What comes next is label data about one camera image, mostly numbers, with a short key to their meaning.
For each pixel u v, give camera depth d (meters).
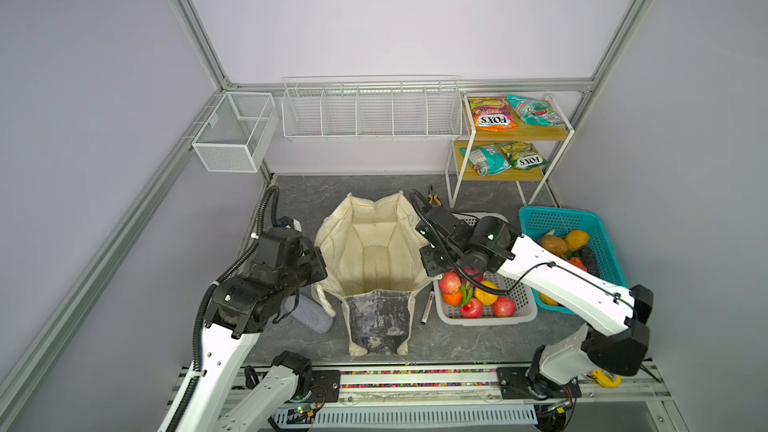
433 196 1.12
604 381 0.74
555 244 0.93
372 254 0.95
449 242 0.50
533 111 0.86
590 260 0.91
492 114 0.87
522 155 1.01
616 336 0.41
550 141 1.10
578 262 0.92
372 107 0.99
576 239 0.94
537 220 0.99
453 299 0.83
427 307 0.86
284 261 0.48
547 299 0.46
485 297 0.81
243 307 0.41
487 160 0.99
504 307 0.81
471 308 0.81
